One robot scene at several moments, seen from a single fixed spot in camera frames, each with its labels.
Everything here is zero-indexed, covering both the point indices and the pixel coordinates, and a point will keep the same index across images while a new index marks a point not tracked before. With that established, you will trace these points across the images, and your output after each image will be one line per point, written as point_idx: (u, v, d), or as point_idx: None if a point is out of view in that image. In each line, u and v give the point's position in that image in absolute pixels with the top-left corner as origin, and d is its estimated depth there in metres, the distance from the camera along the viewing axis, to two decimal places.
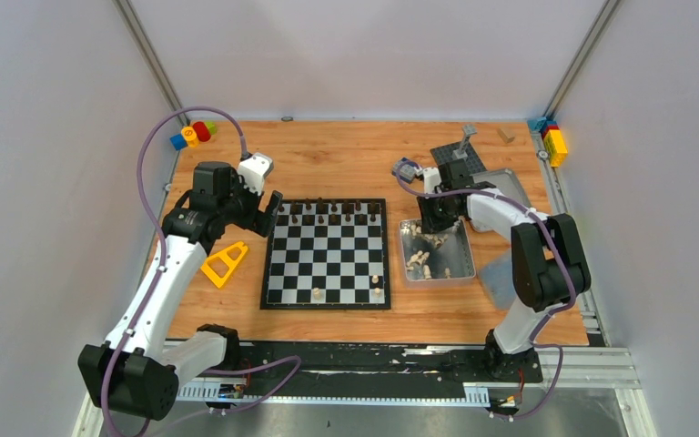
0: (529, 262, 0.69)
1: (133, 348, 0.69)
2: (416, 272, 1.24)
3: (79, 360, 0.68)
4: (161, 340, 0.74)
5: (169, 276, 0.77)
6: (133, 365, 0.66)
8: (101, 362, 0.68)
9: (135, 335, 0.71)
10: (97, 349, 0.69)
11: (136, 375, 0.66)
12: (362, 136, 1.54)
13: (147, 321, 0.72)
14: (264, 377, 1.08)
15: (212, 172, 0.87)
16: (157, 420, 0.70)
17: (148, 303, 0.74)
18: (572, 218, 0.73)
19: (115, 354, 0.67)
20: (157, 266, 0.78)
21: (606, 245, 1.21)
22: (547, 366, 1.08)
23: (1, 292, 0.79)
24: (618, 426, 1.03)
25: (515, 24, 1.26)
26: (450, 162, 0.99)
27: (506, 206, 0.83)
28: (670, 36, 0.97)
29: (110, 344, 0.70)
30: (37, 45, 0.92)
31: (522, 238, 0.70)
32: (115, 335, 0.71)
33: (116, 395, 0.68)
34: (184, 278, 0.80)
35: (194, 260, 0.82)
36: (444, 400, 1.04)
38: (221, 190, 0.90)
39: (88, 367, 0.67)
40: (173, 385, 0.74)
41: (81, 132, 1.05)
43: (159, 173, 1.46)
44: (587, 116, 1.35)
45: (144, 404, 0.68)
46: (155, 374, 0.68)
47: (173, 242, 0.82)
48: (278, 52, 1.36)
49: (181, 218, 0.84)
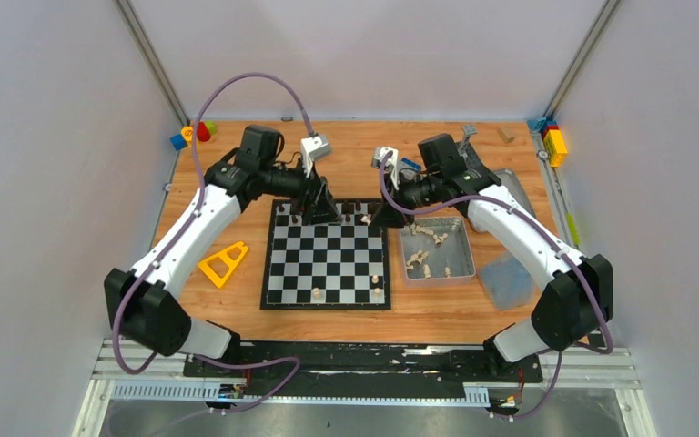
0: (566, 318, 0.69)
1: (156, 279, 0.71)
2: (416, 272, 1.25)
3: (105, 279, 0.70)
4: (179, 280, 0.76)
5: (203, 220, 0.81)
6: (151, 295, 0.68)
8: (125, 286, 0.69)
9: (159, 269, 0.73)
10: (123, 273, 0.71)
11: (152, 307, 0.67)
12: (362, 136, 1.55)
13: (174, 259, 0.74)
14: (264, 377, 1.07)
15: (260, 135, 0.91)
16: (163, 354, 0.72)
17: (177, 242, 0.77)
18: (608, 262, 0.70)
19: (137, 281, 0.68)
20: (193, 209, 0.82)
21: (606, 245, 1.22)
22: (547, 366, 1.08)
23: (1, 293, 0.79)
24: (617, 425, 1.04)
25: (516, 24, 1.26)
26: (435, 143, 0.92)
27: (530, 233, 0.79)
28: (672, 36, 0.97)
29: (134, 271, 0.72)
30: (38, 45, 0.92)
31: (562, 296, 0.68)
32: (140, 264, 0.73)
33: (131, 324, 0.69)
34: (214, 228, 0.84)
35: (226, 213, 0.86)
36: (444, 400, 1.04)
38: (266, 156, 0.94)
39: (111, 289, 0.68)
40: (183, 324, 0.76)
41: (81, 132, 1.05)
43: (159, 173, 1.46)
44: (587, 117, 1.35)
45: (155, 337, 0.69)
46: (168, 309, 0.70)
47: (210, 192, 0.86)
48: (278, 52, 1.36)
49: (223, 173, 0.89)
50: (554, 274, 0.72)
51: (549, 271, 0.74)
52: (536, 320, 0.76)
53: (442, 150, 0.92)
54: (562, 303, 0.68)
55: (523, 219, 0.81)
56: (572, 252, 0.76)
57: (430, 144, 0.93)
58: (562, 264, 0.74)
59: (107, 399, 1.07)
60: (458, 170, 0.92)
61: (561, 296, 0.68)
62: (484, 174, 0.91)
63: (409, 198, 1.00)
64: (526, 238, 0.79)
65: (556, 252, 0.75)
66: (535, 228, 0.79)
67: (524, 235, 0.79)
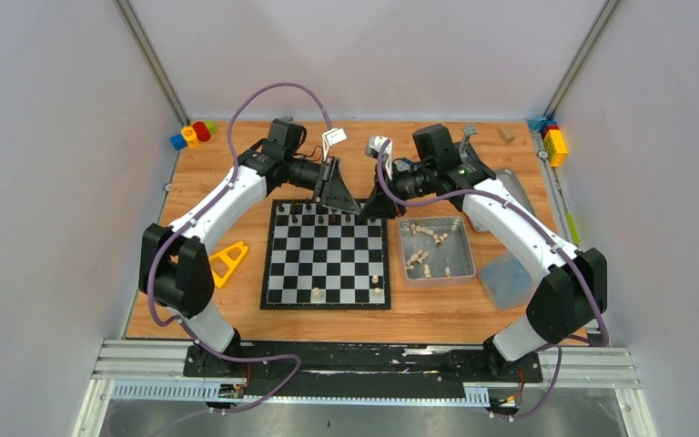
0: (562, 310, 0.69)
1: (192, 235, 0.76)
2: (415, 272, 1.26)
3: (144, 234, 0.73)
4: (210, 242, 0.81)
5: (235, 193, 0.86)
6: (187, 248, 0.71)
8: (161, 240, 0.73)
9: (195, 227, 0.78)
10: (161, 228, 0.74)
11: (187, 259, 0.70)
12: (363, 136, 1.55)
13: (208, 220, 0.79)
14: (264, 377, 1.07)
15: (288, 126, 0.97)
16: (189, 312, 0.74)
17: (212, 207, 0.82)
18: (602, 256, 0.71)
19: (173, 236, 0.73)
20: (227, 182, 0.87)
21: (606, 245, 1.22)
22: (547, 366, 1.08)
23: (0, 294, 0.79)
24: (617, 426, 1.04)
25: (516, 24, 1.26)
26: (431, 135, 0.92)
27: (524, 227, 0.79)
28: (671, 37, 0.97)
29: (172, 228, 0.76)
30: (38, 45, 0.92)
31: (559, 290, 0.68)
32: (177, 222, 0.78)
33: (161, 282, 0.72)
34: (243, 200, 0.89)
35: (254, 192, 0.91)
36: (445, 400, 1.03)
38: (291, 146, 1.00)
39: (149, 242, 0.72)
40: (208, 288, 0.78)
41: (80, 131, 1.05)
43: (159, 173, 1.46)
44: (587, 117, 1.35)
45: (184, 292, 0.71)
46: (200, 264, 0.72)
47: (243, 171, 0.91)
48: (278, 52, 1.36)
49: (254, 157, 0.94)
50: (552, 269, 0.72)
51: (545, 267, 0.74)
52: (531, 315, 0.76)
53: (438, 143, 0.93)
54: (558, 297, 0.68)
55: (517, 213, 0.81)
56: (567, 247, 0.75)
57: (427, 136, 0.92)
58: (557, 259, 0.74)
59: (107, 399, 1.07)
60: (452, 164, 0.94)
61: (557, 289, 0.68)
62: (478, 167, 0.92)
63: (404, 189, 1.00)
64: (521, 233, 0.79)
65: (551, 247, 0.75)
66: (531, 223, 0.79)
67: (519, 229, 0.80)
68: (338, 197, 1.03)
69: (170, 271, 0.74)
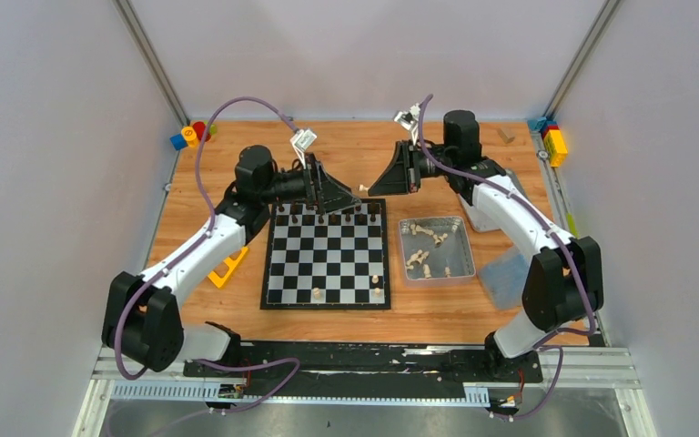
0: (551, 296, 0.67)
1: (163, 286, 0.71)
2: (416, 272, 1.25)
3: (112, 283, 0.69)
4: (183, 292, 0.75)
5: (212, 243, 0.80)
6: (156, 300, 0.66)
8: (130, 289, 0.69)
9: (167, 276, 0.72)
10: (131, 278, 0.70)
11: (156, 311, 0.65)
12: (362, 136, 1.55)
13: (182, 269, 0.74)
14: (264, 377, 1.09)
15: (250, 172, 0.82)
16: (156, 370, 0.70)
17: (188, 255, 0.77)
18: (597, 245, 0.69)
19: (143, 287, 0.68)
20: (204, 230, 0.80)
21: (605, 244, 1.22)
22: (547, 366, 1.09)
23: (0, 294, 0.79)
24: (617, 425, 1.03)
25: (514, 25, 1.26)
26: (461, 127, 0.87)
27: (523, 213, 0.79)
28: (671, 36, 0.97)
29: (142, 277, 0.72)
30: (38, 46, 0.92)
31: (548, 271, 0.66)
32: (150, 271, 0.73)
33: (127, 340, 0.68)
34: (221, 250, 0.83)
35: (233, 241, 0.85)
36: (444, 399, 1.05)
38: (264, 181, 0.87)
39: (117, 293, 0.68)
40: (177, 340, 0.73)
41: (80, 132, 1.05)
43: (159, 173, 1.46)
44: (587, 116, 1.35)
45: (150, 347, 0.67)
46: (170, 317, 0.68)
47: (223, 219, 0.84)
48: (278, 53, 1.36)
49: (234, 207, 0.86)
50: (541, 250, 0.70)
51: (537, 248, 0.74)
52: (526, 301, 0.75)
53: (466, 136, 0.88)
54: (545, 280, 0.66)
55: (520, 204, 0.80)
56: (562, 233, 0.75)
57: (457, 127, 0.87)
58: (549, 242, 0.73)
59: (107, 399, 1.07)
60: (471, 157, 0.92)
61: (546, 270, 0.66)
62: (491, 166, 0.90)
63: (424, 167, 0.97)
64: (521, 218, 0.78)
65: (546, 232, 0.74)
66: (530, 212, 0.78)
67: (518, 216, 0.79)
68: (335, 199, 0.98)
69: (136, 325, 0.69)
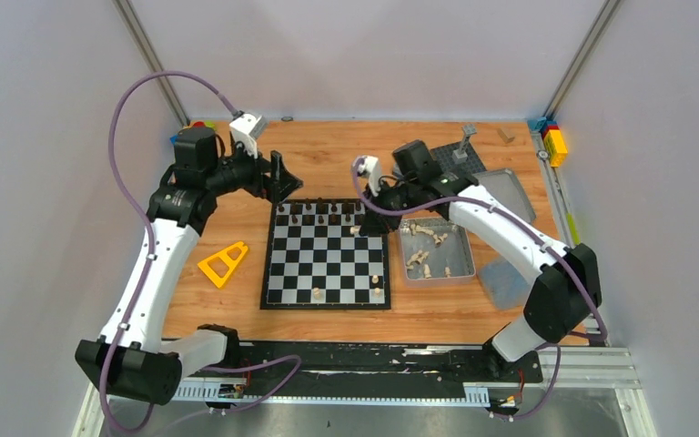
0: (559, 312, 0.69)
1: (129, 342, 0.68)
2: (416, 272, 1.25)
3: (77, 358, 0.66)
4: (154, 330, 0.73)
5: (161, 263, 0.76)
6: (128, 361, 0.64)
8: (99, 356, 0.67)
9: (129, 330, 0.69)
10: (93, 345, 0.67)
11: (134, 369, 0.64)
12: (362, 136, 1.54)
13: (141, 314, 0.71)
14: (264, 377, 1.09)
15: (195, 146, 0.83)
16: (166, 402, 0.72)
17: (140, 296, 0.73)
18: (592, 250, 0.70)
19: (110, 350, 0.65)
20: (146, 255, 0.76)
21: (605, 244, 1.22)
22: (547, 366, 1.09)
23: (0, 293, 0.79)
24: (617, 425, 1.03)
25: (514, 25, 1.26)
26: (408, 150, 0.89)
27: (514, 229, 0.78)
28: (672, 35, 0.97)
29: (105, 339, 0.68)
30: (38, 45, 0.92)
31: (552, 289, 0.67)
32: (109, 330, 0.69)
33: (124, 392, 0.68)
34: (175, 262, 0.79)
35: (183, 246, 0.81)
36: (444, 399, 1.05)
38: (207, 161, 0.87)
39: (88, 362, 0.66)
40: (177, 370, 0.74)
41: (80, 131, 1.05)
43: (158, 174, 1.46)
44: (587, 116, 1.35)
45: (149, 392, 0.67)
46: (154, 364, 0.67)
47: (160, 228, 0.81)
48: (278, 52, 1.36)
49: (167, 200, 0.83)
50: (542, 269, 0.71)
51: (536, 265, 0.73)
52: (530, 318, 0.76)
53: (416, 157, 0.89)
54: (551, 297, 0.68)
55: (510, 220, 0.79)
56: (557, 245, 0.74)
57: (405, 152, 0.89)
58: (548, 258, 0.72)
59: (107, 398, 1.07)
60: (433, 175, 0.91)
61: (551, 289, 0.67)
62: (460, 176, 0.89)
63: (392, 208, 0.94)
64: (511, 237, 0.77)
65: (541, 247, 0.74)
66: (521, 227, 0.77)
67: (509, 234, 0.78)
68: (285, 184, 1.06)
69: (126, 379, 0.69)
